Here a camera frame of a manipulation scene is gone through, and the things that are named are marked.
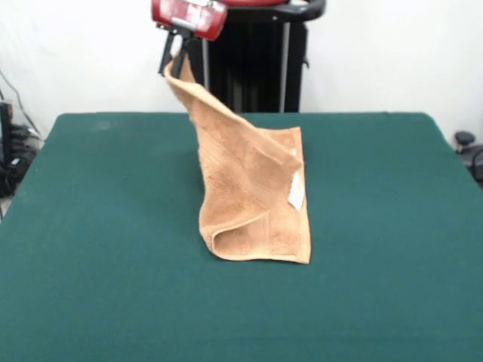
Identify black office chair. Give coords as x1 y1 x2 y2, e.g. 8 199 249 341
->
454 130 483 189

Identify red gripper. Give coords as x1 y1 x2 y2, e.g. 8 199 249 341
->
149 0 227 81

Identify black equipment stack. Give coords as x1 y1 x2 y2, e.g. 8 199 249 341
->
0 100 43 199

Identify dark green table cloth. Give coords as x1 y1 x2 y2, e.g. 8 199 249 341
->
0 111 483 362

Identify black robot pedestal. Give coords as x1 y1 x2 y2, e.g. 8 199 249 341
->
184 0 326 113

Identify orange terry towel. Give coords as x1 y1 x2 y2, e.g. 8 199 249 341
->
164 56 313 264

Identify grey cable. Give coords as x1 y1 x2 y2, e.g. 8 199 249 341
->
0 69 39 133

